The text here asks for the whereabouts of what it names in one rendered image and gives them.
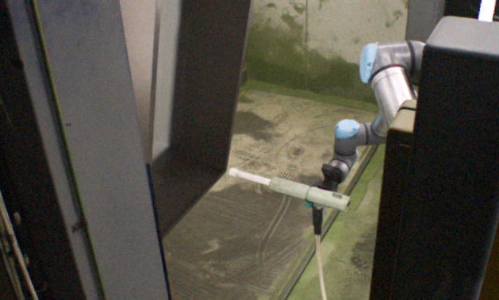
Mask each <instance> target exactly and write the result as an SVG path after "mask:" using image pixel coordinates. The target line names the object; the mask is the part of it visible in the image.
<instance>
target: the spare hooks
mask: <svg viewBox="0 0 499 300"><path fill-rule="evenodd" d="M0 104H1V106H2V108H3V110H4V112H5V114H6V117H7V119H8V122H9V123H10V124H11V126H12V127H13V122H12V120H11V117H10V114H9V111H8V109H7V107H6V104H5V102H4V100H3V98H2V96H1V94H0ZM13 218H14V221H13V220H10V217H9V215H8V213H7V211H6V206H5V203H4V200H3V197H2V194H1V192H0V237H1V239H2V242H1V240H0V253H1V255H2V259H3V260H4V263H5V265H6V269H7V271H8V273H9V275H10V279H11V282H12V284H13V288H14V292H15V294H16V296H17V299H18V300H25V298H24V296H23V294H22V291H21V284H20V281H19V278H18V275H17V271H16V268H15V266H16V267H20V270H21V276H22V278H23V283H24V287H25V288H26V289H27V290H28V291H29V292H30V294H31V297H32V300H38V299H37V296H36V292H40V291H41V290H46V289H47V287H48V284H47V282H46V280H44V284H43V285H42V286H41V287H34V286H33V285H32V283H31V280H30V278H29V273H28V271H27V269H26V267H27V266H28V265H29V257H28V256H27V255H23V256H22V255H21V252H20V248H19V245H18V243H17V240H16V238H15V236H14V233H13V228H12V226H13V227H16V226H19V225H20V223H21V219H20V214H19V213H18V212H16V213H14V214H13ZM2 220H3V222H2ZM3 223H4V225H3ZM4 226H5V228H6V230H5V228H4ZM6 231H7V234H8V237H9V239H10V243H11V244H12V247H13V253H12V252H11V251H10V246H9V244H8V241H7V239H6ZM2 243H3V245H4V249H5V251H6V254H5V252H4V250H3V247H2ZM6 256H7V259H6ZM14 265H15V266H14ZM11 268H12V269H11Z"/></svg>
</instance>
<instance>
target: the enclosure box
mask: <svg viewBox="0 0 499 300"><path fill-rule="evenodd" d="M120 2H121V12H122V17H123V22H124V27H125V37H126V43H127V48H128V53H129V62H130V67H131V72H132V83H133V88H134V93H135V98H136V108H137V113H138V118H139V124H140V133H141V139H142V144H143V150H144V159H145V162H146V163H149V164H150V168H151V173H152V184H153V189H154V194H155V200H156V205H157V210H158V216H159V225H160V231H161V237H162V239H163V238H164V237H165V236H166V235H167V234H168V233H169V232H170V231H171V229H173V228H174V227H175V226H176V225H177V224H178V223H179V222H180V221H181V220H182V219H183V218H184V217H185V215H186V214H187V213H188V212H189V211H190V209H191V208H192V207H193V206H195V205H196V204H197V203H198V202H199V201H200V199H201V198H202V197H203V196H204V195H205V194H206V193H207V192H208V191H209V189H210V188H211V187H213V186H214V184H215V183H216V182H217V181H218V180H219V179H220V178H221V177H222V176H223V175H224V174H225V173H226V171H227V166H228V155H229V150H231V145H232V135H233V130H234V124H235V118H236V109H237V103H238V97H239V93H240V82H241V77H242V72H243V65H244V57H245V51H247V45H248V35H249V30H250V24H251V15H252V10H253V5H254V0H120Z"/></svg>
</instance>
